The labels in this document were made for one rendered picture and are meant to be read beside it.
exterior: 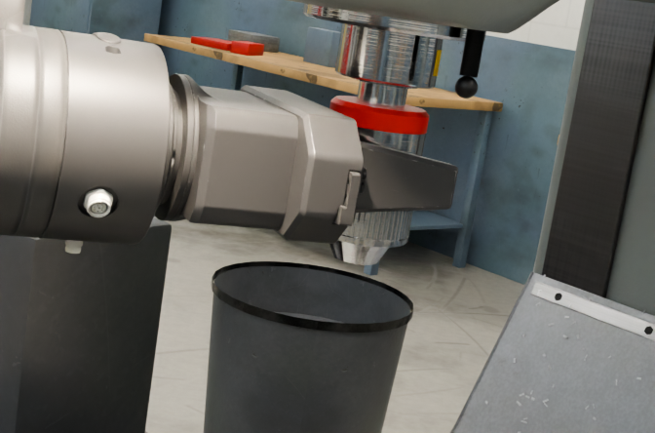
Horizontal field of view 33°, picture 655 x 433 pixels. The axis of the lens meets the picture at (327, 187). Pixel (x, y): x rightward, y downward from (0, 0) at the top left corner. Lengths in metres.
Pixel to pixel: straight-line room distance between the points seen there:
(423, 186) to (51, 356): 0.31
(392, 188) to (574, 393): 0.41
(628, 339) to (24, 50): 0.55
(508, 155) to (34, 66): 5.40
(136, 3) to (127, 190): 7.46
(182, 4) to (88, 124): 7.57
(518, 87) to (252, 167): 5.34
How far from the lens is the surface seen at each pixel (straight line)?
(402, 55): 0.50
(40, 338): 0.72
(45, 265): 0.71
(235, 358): 2.49
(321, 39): 6.36
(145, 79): 0.46
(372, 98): 0.52
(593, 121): 0.89
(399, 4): 0.45
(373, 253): 0.53
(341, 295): 2.82
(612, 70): 0.89
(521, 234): 5.76
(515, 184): 5.78
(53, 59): 0.45
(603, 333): 0.88
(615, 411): 0.86
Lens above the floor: 1.32
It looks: 10 degrees down
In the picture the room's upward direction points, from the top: 9 degrees clockwise
